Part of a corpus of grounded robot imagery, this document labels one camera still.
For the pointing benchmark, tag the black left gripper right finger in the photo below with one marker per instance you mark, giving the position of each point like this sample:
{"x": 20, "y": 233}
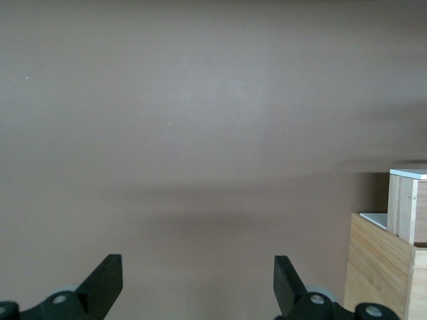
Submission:
{"x": 287, "y": 286}

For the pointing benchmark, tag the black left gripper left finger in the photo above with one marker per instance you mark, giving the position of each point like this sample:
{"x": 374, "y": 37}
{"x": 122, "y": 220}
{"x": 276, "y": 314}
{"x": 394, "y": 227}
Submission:
{"x": 101, "y": 283}

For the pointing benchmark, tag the light wooden drawer cabinet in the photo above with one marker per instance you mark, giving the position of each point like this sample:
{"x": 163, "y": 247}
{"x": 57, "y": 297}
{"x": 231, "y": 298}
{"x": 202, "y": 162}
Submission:
{"x": 377, "y": 266}

